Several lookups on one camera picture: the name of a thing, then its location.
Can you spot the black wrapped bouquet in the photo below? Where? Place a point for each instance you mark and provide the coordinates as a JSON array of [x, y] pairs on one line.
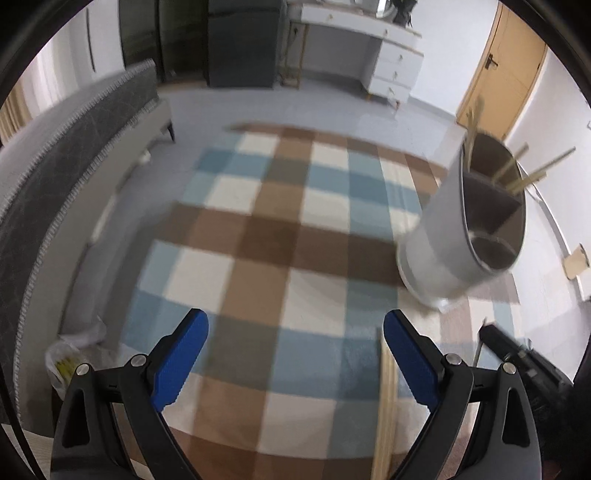
[[404, 11]]

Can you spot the plaid tablecloth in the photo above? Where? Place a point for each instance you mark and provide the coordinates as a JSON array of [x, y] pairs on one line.
[[286, 240]]

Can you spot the oval vanity mirror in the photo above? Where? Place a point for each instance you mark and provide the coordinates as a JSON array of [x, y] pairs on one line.
[[371, 5]]

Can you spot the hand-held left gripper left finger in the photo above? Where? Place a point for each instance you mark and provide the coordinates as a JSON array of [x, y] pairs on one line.
[[184, 350]]

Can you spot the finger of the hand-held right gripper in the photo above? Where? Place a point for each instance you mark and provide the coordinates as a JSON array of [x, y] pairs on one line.
[[498, 341]]

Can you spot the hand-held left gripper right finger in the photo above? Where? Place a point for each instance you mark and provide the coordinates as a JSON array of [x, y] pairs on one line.
[[408, 350]]

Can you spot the dark glass wardrobe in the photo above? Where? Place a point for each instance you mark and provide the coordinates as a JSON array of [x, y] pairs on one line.
[[157, 37]]

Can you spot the white plastic bag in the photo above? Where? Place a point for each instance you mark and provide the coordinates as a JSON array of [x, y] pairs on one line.
[[74, 355]]

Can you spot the dark grey refrigerator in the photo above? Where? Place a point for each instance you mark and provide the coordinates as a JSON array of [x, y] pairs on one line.
[[244, 41]]

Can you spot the white vanity desk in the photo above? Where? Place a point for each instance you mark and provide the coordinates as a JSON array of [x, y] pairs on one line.
[[378, 50]]

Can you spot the pile of bamboo chopsticks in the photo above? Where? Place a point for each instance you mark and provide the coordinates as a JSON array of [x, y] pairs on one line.
[[385, 401]]

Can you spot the wooden door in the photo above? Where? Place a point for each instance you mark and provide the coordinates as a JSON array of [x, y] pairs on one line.
[[503, 69]]

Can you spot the grey utensil holder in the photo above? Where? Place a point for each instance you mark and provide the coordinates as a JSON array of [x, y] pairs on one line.
[[438, 240]]

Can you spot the grey bed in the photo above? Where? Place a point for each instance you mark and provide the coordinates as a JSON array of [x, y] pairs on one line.
[[60, 152]]

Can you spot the cream trash bin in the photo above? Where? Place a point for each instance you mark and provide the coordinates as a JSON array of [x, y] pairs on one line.
[[577, 262]]

